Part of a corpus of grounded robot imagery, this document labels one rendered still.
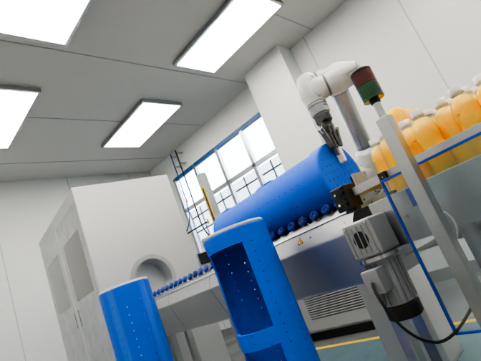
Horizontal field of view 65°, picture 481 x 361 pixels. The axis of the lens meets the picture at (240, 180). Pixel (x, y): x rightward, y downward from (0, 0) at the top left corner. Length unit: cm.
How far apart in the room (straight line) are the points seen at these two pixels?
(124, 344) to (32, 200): 465
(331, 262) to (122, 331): 117
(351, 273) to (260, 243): 40
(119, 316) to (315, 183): 127
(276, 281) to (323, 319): 241
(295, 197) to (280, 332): 57
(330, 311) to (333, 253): 223
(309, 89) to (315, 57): 347
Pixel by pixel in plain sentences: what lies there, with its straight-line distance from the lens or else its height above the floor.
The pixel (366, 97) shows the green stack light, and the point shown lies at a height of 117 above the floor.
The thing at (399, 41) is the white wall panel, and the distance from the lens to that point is 479.
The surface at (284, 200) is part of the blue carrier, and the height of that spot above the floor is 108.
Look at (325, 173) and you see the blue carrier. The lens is 162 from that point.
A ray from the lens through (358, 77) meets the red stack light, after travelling 120.
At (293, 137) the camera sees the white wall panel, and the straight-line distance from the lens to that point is 493.
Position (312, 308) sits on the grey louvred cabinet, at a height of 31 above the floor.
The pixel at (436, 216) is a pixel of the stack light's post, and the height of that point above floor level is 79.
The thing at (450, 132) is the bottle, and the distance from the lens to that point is 135.
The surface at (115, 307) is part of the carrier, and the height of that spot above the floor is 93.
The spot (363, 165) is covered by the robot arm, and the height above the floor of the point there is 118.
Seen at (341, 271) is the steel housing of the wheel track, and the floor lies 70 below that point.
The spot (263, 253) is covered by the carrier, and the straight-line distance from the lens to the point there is 156.
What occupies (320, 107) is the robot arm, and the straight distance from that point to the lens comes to 175.
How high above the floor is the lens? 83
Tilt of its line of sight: 14 degrees up
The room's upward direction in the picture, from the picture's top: 22 degrees counter-clockwise
